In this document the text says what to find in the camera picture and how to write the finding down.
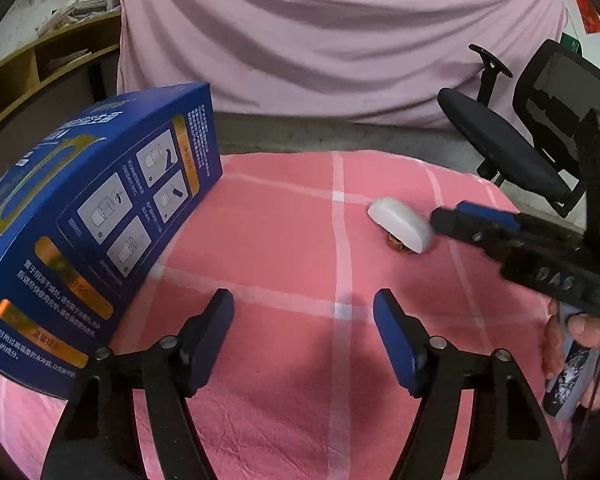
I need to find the white oval eraser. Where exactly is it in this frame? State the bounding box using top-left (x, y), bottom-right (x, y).
top-left (367, 197), bottom-right (434, 254)

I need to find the small brown trash piece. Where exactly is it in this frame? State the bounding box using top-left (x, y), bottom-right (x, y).
top-left (387, 233), bottom-right (414, 255)

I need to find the right hand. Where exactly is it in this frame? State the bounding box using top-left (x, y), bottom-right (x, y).
top-left (541, 299), bottom-right (600, 411)

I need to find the black mesh office chair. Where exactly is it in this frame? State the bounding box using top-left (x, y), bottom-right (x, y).
top-left (437, 39), bottom-right (600, 218)

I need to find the pink plaid tablecloth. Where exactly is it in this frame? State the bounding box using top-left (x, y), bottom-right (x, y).
top-left (0, 148), bottom-right (574, 480)

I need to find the blue cardboard box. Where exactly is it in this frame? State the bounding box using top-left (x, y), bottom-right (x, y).
top-left (0, 82), bottom-right (222, 398)

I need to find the pink hanging cloth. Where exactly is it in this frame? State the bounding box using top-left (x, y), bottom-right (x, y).
top-left (118, 0), bottom-right (567, 128)

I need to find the wooden shelf unit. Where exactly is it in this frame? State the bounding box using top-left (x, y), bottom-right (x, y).
top-left (0, 10), bottom-right (121, 131)

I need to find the stack of papers on shelf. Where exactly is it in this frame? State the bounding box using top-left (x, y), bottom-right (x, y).
top-left (36, 0), bottom-right (120, 37)

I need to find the green wall sign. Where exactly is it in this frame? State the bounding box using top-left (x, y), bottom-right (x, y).
top-left (560, 32), bottom-right (582, 55)

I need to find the red paper wall decoration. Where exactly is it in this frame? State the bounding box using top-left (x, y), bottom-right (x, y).
top-left (576, 0), bottom-right (600, 34)

